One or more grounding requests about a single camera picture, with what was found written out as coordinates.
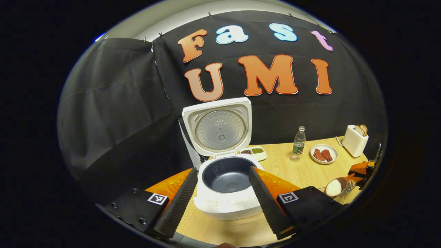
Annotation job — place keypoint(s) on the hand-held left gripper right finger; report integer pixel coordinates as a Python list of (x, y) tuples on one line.
[(268, 210)]

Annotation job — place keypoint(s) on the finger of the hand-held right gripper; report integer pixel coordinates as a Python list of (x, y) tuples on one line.
[(360, 168), (364, 183)]

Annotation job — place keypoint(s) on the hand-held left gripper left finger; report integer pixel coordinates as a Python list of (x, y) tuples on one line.
[(179, 206)]

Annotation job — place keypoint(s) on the wooden spoon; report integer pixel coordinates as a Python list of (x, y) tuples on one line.
[(334, 187)]

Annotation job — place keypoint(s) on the white rice cooker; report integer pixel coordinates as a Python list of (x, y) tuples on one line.
[(227, 203)]

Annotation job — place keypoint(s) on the white toaster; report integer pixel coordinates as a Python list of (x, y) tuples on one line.
[(354, 143)]

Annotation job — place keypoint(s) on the toasted bread slices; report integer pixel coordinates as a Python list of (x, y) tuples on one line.
[(361, 130)]

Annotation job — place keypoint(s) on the red meat piece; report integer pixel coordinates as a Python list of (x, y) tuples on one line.
[(327, 155), (318, 155)]

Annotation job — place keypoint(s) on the white round plate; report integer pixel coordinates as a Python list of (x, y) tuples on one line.
[(324, 146)]

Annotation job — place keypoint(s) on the white divided bean dish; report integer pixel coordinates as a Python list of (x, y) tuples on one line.
[(256, 151)]

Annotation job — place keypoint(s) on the clear plastic water bottle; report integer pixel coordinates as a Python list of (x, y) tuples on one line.
[(298, 146)]

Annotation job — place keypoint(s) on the black backdrop cloth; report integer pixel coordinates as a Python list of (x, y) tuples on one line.
[(113, 103)]

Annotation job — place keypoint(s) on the ceiling light panel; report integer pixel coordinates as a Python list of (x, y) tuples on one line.
[(100, 37)]

